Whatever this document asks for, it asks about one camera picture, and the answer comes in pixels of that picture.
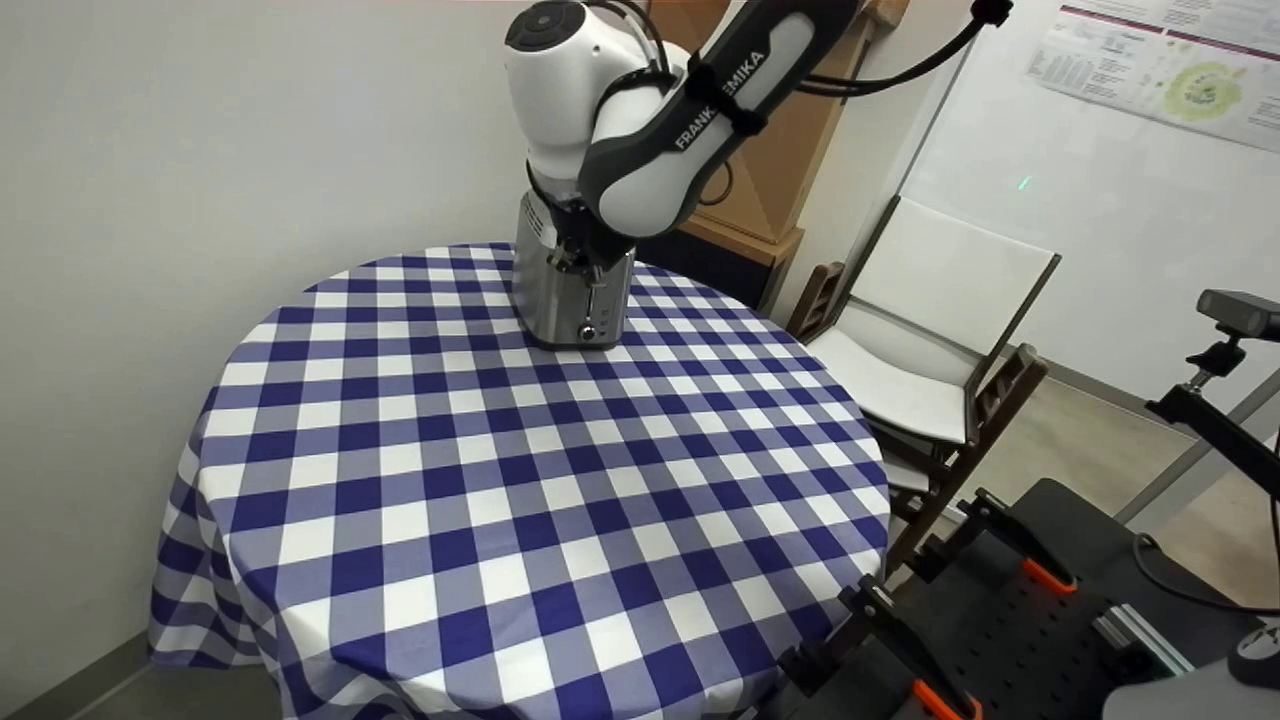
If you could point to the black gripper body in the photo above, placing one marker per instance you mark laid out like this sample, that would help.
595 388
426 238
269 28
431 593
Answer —
574 231

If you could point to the stainless steel two-slot toaster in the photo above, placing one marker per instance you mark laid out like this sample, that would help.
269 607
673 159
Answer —
574 303

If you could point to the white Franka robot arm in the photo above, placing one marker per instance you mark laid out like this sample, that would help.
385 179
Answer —
642 107

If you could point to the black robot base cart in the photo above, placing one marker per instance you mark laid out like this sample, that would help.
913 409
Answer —
1067 642

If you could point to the wooden cabinet with black stripe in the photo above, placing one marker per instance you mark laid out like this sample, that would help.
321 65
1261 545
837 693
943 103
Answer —
725 267

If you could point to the large brown cardboard box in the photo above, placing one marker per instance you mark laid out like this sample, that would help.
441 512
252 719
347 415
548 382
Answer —
786 162

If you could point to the blue white checkered tablecloth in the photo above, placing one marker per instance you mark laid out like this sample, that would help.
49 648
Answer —
533 494

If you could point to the black orange bar clamp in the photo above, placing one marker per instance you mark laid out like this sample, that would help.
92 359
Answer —
895 661
1020 545

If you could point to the printed paper poster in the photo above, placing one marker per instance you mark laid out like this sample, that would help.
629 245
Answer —
1172 65

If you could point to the grey round device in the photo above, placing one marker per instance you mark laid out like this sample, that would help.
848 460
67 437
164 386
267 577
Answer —
1258 655

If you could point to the white folding chair wooden frame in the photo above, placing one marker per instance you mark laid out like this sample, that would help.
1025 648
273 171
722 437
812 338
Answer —
921 332

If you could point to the whiteboard wall panel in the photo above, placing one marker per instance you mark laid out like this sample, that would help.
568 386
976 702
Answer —
1120 227

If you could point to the black camera on stand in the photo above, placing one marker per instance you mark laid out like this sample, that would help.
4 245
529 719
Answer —
1242 315

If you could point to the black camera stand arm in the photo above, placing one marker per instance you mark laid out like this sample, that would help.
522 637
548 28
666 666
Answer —
1220 423

